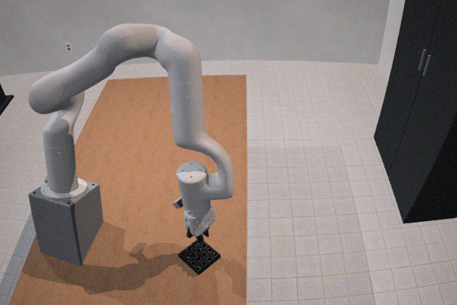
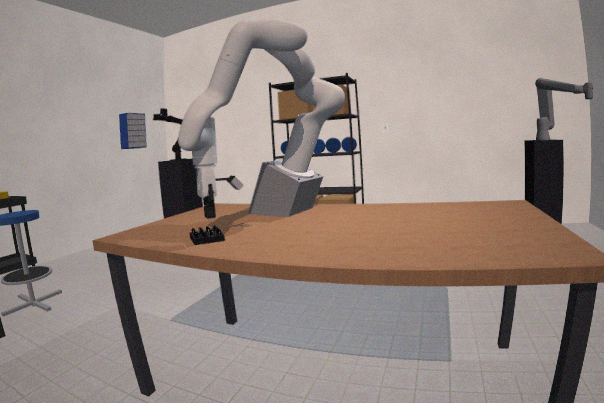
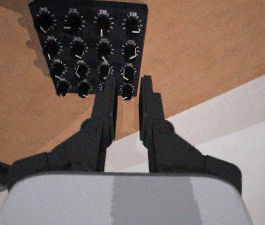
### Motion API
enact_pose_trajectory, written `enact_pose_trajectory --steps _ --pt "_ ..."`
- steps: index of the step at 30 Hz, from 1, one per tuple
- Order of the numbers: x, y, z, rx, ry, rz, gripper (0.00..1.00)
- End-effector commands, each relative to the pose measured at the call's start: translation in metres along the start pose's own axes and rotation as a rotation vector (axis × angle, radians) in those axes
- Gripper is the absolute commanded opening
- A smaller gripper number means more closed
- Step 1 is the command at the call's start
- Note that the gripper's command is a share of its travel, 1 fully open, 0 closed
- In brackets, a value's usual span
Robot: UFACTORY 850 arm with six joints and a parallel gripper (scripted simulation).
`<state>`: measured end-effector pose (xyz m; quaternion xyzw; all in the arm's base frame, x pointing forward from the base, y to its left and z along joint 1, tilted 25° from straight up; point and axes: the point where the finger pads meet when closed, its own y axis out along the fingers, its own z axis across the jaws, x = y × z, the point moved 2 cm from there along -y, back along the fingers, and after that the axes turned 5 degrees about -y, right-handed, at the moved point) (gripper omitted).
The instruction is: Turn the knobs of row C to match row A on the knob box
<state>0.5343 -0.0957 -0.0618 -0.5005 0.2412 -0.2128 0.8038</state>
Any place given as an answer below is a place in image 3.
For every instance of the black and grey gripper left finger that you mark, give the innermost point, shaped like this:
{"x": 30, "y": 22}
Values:
{"x": 85, "y": 149}

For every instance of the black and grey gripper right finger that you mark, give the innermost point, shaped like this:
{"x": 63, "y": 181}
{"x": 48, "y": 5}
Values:
{"x": 170, "y": 153}

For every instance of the black knob box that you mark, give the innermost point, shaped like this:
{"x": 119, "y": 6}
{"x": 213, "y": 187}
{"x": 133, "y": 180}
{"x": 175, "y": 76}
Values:
{"x": 67, "y": 28}

